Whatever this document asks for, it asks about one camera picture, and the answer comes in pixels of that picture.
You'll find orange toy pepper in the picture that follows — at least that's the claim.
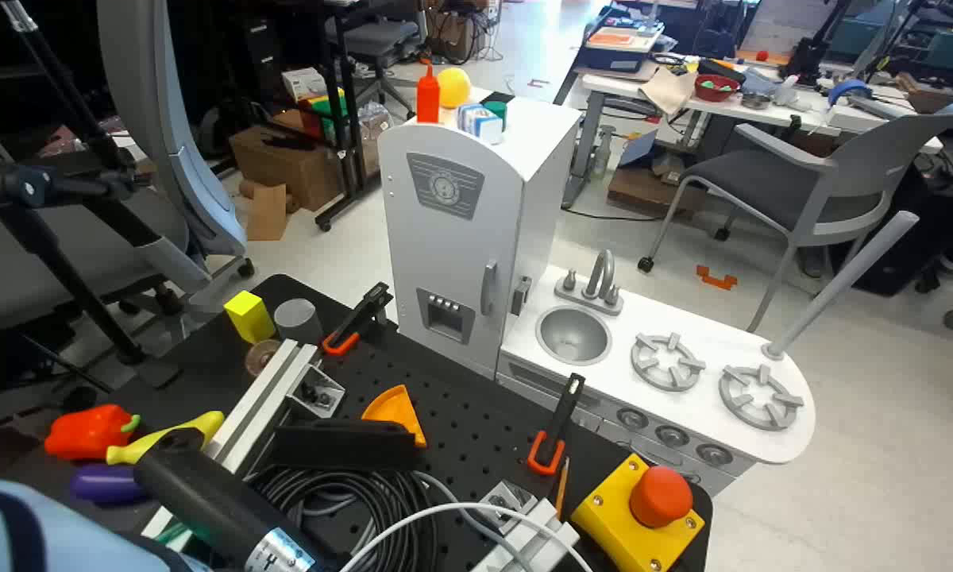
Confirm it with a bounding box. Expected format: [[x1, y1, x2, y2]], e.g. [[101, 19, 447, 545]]
[[41, 400, 143, 463]]

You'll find orange plastic wedge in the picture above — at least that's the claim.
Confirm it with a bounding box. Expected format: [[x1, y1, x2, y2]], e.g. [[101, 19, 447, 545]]
[[360, 382, 432, 451]]

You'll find brown wooden disc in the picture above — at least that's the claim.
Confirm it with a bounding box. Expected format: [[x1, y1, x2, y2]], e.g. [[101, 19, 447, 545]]
[[244, 336, 286, 379]]

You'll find orange plastic bottle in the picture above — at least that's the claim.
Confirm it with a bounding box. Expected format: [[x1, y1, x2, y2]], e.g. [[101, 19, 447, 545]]
[[412, 56, 444, 126]]

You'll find grey office chair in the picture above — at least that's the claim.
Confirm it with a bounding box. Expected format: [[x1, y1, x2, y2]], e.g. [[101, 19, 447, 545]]
[[637, 88, 953, 336]]

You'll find white toy fridge door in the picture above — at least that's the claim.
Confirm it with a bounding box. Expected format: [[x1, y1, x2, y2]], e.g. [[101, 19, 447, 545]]
[[378, 125, 526, 382]]

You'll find white toy kitchen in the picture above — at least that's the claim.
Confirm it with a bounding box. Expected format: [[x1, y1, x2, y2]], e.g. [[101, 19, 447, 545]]
[[378, 93, 820, 498]]

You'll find green small box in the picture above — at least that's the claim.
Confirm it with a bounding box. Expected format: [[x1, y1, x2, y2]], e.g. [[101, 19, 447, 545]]
[[478, 88, 517, 135]]

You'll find blue box orange label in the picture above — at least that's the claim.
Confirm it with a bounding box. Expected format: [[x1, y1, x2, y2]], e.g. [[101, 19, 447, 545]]
[[577, 5, 669, 77]]

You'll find black rectangular pad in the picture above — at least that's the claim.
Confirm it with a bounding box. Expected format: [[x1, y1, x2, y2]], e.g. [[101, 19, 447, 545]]
[[267, 420, 429, 476]]

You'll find yellow block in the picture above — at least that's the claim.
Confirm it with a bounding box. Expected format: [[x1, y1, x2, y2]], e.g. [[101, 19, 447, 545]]
[[223, 289, 277, 348]]

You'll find grey toy faucet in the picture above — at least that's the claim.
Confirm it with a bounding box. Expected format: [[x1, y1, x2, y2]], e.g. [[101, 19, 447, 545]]
[[553, 249, 627, 317]]

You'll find black cable coil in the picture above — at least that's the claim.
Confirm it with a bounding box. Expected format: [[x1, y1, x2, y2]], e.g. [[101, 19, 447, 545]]
[[242, 463, 484, 572]]

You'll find red bowl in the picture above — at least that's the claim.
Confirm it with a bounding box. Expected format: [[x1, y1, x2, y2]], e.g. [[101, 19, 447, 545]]
[[692, 66, 748, 105]]

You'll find yellow emergency stop box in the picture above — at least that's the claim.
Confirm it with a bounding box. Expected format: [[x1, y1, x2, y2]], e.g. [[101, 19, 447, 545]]
[[568, 451, 710, 572]]

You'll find grey curved panel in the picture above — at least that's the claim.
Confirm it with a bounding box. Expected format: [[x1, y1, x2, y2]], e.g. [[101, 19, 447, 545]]
[[91, 0, 253, 261]]

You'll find long aluminium extrusion rail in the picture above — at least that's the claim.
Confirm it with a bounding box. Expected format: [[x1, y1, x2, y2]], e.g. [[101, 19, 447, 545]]
[[139, 336, 322, 545]]

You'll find black metal rack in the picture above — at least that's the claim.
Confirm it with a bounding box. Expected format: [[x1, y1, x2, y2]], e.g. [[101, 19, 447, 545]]
[[231, 0, 429, 235]]

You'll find grey cylinder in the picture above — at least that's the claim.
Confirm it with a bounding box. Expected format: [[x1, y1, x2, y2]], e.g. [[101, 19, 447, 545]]
[[269, 295, 323, 348]]

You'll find yellow toy banana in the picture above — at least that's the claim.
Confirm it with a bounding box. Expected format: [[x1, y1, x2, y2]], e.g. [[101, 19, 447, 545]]
[[106, 406, 228, 469]]

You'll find large cardboard box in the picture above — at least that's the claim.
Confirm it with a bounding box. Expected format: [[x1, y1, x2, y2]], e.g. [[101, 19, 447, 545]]
[[225, 125, 343, 212]]

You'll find orange pencil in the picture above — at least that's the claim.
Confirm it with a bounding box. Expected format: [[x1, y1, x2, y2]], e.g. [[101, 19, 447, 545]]
[[553, 453, 576, 524]]

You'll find white cluttered desk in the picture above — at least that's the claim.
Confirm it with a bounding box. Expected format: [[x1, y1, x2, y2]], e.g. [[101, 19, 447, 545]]
[[562, 56, 924, 217]]

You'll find small cardboard box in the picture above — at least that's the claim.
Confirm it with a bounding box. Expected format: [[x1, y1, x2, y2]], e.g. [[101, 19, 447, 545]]
[[236, 177, 294, 246]]

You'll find flat cardboard box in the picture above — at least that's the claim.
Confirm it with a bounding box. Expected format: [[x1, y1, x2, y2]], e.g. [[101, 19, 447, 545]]
[[608, 156, 705, 223]]

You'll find short aluminium extrusion piece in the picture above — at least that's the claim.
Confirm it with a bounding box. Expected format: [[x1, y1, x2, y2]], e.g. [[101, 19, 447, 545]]
[[472, 480, 588, 572]]

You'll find grey toy sink bowl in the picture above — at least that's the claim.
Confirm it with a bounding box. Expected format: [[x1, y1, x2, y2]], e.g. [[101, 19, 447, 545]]
[[533, 306, 617, 369]]

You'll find purple toy eggplant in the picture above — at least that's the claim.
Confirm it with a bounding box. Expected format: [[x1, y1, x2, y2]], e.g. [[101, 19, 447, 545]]
[[66, 462, 152, 507]]

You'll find grey fridge door handle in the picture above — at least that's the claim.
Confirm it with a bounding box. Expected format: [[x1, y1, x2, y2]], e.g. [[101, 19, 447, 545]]
[[481, 261, 501, 321]]

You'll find yellow ball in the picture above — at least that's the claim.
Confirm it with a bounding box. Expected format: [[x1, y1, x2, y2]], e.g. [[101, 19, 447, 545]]
[[434, 64, 473, 113]]

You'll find white cable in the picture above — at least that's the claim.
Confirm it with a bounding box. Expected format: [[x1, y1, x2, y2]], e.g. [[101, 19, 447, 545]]
[[336, 498, 599, 572]]

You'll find black orange bar clamp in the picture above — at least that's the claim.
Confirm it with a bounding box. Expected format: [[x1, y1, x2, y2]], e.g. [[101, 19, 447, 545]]
[[317, 279, 397, 361], [526, 371, 588, 482]]

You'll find white blue small box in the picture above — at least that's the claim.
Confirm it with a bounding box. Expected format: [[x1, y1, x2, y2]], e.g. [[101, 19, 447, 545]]
[[455, 103, 509, 147]]

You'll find black cylinder silver ring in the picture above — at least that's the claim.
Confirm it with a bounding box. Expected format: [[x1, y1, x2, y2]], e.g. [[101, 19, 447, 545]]
[[130, 426, 323, 572]]

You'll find orange bracket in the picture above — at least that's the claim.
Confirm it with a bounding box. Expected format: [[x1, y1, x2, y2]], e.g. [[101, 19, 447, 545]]
[[692, 261, 744, 295]]

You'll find black camera tripod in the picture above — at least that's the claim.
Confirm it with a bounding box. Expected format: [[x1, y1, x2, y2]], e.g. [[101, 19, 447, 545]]
[[0, 0, 189, 371]]

